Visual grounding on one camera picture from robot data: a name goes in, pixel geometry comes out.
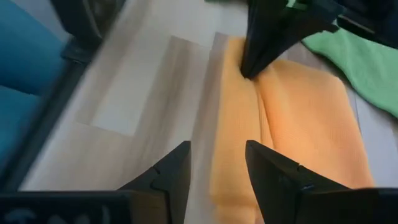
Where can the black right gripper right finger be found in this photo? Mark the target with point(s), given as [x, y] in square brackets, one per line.
[311, 202]

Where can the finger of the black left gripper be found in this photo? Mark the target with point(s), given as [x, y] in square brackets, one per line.
[261, 37]
[304, 21]

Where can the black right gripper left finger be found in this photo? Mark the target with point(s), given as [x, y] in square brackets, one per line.
[109, 207]

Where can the green microfiber towel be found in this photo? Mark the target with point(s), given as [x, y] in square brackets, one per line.
[367, 65]

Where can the orange microfiber towel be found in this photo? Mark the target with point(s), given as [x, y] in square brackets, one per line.
[304, 124]

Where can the blue cushion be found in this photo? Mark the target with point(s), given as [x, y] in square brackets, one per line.
[21, 62]

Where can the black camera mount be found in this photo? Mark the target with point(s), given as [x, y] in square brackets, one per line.
[84, 21]

